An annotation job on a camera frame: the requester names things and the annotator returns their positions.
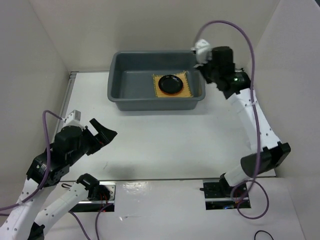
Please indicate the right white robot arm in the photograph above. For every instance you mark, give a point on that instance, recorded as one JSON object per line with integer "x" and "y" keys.
{"x": 265, "y": 144}

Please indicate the grey plastic bin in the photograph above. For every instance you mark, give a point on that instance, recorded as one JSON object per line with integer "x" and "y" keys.
{"x": 130, "y": 83}

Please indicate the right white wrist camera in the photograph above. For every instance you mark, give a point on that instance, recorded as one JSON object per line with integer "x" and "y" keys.
{"x": 202, "y": 50}

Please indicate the orange plastic plate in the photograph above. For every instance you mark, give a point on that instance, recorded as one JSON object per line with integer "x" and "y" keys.
{"x": 171, "y": 94}

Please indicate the woven bamboo mat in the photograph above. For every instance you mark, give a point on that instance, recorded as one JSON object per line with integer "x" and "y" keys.
{"x": 186, "y": 89}

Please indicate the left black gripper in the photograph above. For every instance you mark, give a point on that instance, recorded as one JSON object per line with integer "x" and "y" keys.
{"x": 103, "y": 137}

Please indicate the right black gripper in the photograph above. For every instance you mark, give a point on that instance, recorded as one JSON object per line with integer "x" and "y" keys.
{"x": 201, "y": 67}

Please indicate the black round plate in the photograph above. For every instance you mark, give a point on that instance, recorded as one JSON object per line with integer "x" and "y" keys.
{"x": 170, "y": 83}

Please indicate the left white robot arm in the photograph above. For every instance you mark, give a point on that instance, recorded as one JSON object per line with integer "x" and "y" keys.
{"x": 29, "y": 220}

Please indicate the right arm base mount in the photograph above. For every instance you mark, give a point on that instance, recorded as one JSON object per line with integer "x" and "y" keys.
{"x": 215, "y": 197}

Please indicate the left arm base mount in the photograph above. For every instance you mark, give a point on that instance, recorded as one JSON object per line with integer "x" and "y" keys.
{"x": 102, "y": 198}

